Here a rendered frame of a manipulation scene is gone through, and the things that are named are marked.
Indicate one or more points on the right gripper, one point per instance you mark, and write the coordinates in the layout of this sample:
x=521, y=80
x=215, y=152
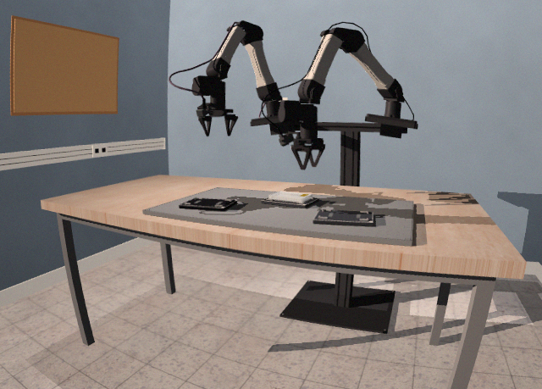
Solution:
x=219, y=111

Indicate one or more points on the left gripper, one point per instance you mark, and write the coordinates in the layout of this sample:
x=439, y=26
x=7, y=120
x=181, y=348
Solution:
x=308, y=135

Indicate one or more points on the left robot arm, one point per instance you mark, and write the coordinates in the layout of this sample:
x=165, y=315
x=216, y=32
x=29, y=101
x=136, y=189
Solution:
x=312, y=87

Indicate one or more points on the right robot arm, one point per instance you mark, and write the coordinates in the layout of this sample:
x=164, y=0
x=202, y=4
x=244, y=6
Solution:
x=218, y=68

